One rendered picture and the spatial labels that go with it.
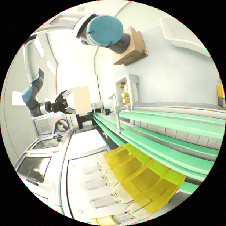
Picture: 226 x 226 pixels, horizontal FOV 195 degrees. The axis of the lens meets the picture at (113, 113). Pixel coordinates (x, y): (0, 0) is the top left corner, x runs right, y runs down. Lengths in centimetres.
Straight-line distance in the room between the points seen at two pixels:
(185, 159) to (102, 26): 36
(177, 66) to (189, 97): 13
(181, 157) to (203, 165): 7
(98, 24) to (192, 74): 35
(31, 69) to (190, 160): 67
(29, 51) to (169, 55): 67
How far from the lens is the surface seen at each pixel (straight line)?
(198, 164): 19
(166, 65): 37
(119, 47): 42
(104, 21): 25
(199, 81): 34
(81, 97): 30
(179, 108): 21
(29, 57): 50
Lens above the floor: 108
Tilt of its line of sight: 24 degrees down
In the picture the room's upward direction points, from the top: 103 degrees counter-clockwise
